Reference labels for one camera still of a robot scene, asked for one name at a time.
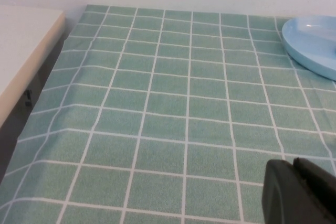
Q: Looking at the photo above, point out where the white side table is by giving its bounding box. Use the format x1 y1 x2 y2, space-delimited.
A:
0 4 66 128

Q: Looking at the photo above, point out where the green checked tablecloth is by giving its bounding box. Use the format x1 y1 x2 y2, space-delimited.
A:
0 4 336 224

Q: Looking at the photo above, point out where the light blue plastic plate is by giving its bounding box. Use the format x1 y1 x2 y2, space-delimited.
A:
281 16 336 82

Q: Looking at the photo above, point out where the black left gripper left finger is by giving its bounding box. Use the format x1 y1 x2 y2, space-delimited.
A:
261 158 329 224

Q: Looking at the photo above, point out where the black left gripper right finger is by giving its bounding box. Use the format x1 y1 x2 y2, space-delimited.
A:
292 157 336 224

